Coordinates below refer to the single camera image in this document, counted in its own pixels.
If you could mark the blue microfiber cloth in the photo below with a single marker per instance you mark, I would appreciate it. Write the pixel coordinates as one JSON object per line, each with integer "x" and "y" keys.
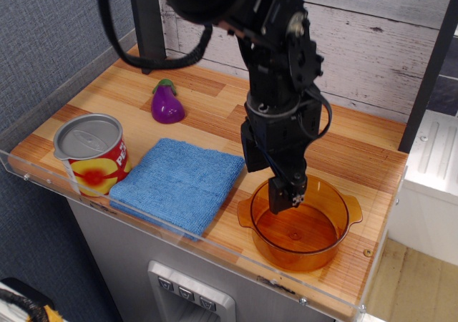
{"x": 178, "y": 186}

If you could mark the red yellow peach can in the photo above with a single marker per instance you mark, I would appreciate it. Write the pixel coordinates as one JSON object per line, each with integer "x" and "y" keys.
{"x": 93, "y": 152}

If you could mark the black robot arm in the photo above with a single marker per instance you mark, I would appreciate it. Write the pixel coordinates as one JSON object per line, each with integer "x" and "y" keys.
{"x": 284, "y": 104}

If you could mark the black left frame post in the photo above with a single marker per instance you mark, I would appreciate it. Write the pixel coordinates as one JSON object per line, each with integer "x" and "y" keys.
{"x": 148, "y": 29}

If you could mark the clear acrylic table guard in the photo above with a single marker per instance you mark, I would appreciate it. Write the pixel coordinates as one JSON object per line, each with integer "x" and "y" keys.
{"x": 353, "y": 171}

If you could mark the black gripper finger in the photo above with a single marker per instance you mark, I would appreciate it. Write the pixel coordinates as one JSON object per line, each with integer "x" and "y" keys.
{"x": 254, "y": 158}
{"x": 284, "y": 195}

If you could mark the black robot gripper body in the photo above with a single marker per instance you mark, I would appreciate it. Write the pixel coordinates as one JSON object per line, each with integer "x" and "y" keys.
{"x": 283, "y": 133}

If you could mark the purple toy eggplant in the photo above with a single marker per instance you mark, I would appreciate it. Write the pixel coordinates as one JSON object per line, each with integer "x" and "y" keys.
{"x": 165, "y": 107}

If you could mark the white plastic side cabinet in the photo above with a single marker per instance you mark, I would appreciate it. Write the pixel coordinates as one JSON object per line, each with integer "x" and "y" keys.
{"x": 424, "y": 215}

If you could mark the toy fridge dispenser panel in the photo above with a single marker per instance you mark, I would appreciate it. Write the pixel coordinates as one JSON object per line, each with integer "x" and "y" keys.
{"x": 182, "y": 298}

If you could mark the black right frame post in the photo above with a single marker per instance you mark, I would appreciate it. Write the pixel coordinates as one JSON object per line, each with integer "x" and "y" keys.
{"x": 436, "y": 60}

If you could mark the yellow black object bottom left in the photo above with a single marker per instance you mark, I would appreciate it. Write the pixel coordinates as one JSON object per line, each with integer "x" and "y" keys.
{"x": 21, "y": 302}

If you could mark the orange transparent plastic pot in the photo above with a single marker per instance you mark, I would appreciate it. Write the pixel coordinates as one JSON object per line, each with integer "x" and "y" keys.
{"x": 298, "y": 223}

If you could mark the black frame post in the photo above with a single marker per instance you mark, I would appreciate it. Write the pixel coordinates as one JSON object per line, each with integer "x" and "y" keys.
{"x": 148, "y": 29}
{"x": 436, "y": 60}

